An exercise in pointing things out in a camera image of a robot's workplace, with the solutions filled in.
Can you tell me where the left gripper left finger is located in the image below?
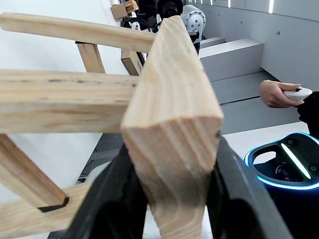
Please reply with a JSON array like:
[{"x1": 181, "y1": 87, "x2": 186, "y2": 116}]
[{"x1": 65, "y1": 143, "x2": 149, "y2": 239}]

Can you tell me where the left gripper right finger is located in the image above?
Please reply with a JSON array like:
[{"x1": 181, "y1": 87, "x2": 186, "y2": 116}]
[{"x1": 206, "y1": 135, "x2": 294, "y2": 239}]

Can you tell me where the robot body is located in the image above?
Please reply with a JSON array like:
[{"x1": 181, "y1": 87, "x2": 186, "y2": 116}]
[{"x1": 243, "y1": 132, "x2": 319, "y2": 239}]

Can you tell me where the wooden leg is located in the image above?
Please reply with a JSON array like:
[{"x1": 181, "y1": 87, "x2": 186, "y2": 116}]
[
  {"x1": 76, "y1": 41, "x2": 106, "y2": 74},
  {"x1": 0, "y1": 133, "x2": 70, "y2": 213}
]

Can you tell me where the person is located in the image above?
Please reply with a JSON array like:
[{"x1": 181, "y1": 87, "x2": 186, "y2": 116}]
[{"x1": 258, "y1": 79, "x2": 319, "y2": 140}]

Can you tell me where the wooden cross bar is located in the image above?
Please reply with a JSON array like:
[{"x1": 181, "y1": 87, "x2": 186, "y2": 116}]
[{"x1": 0, "y1": 69, "x2": 139, "y2": 134}]

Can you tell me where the white hand controller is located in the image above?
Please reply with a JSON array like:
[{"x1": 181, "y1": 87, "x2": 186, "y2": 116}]
[{"x1": 282, "y1": 87, "x2": 314, "y2": 102}]

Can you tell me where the cardboard box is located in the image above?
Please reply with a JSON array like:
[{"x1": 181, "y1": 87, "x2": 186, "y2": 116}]
[
  {"x1": 110, "y1": 2, "x2": 130, "y2": 19},
  {"x1": 121, "y1": 49, "x2": 146, "y2": 76},
  {"x1": 124, "y1": 0, "x2": 140, "y2": 14}
]

